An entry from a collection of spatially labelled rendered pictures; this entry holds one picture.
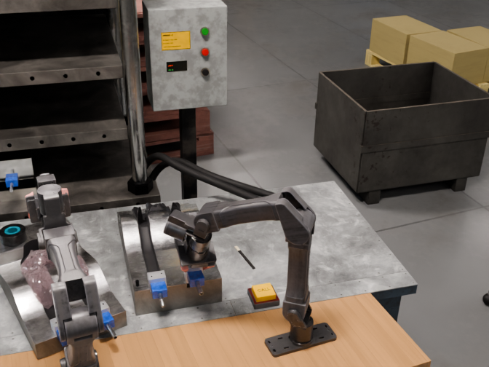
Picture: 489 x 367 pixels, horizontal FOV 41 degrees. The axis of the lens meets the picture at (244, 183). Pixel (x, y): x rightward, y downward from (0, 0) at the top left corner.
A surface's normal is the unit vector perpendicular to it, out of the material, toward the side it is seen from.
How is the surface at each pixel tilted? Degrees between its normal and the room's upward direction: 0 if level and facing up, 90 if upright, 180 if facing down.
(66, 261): 1
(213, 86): 90
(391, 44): 90
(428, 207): 0
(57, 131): 0
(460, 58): 90
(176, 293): 90
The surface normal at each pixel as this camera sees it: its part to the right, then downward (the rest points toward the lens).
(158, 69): 0.27, 0.47
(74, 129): 0.02, -0.87
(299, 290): -0.23, 0.33
